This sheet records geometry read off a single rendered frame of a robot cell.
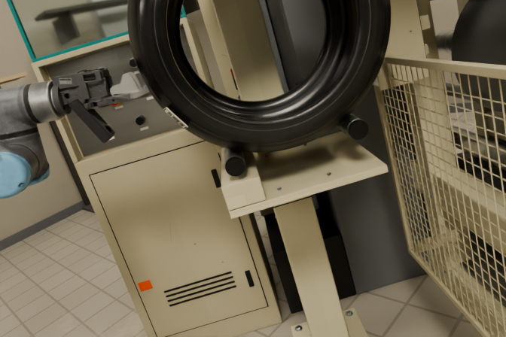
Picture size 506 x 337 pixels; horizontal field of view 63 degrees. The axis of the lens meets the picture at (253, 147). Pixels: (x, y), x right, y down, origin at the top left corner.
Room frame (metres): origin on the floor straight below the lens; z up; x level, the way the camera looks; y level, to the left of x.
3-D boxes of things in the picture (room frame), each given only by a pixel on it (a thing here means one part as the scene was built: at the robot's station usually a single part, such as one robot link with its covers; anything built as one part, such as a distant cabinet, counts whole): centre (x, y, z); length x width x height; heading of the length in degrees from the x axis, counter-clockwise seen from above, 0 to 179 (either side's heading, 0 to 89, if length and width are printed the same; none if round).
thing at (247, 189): (1.04, 0.05, 0.83); 0.36 x 0.09 x 0.06; 0
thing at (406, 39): (1.26, -0.47, 1.05); 0.20 x 0.15 x 0.30; 0
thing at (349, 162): (1.04, -0.09, 0.80); 0.37 x 0.36 x 0.02; 90
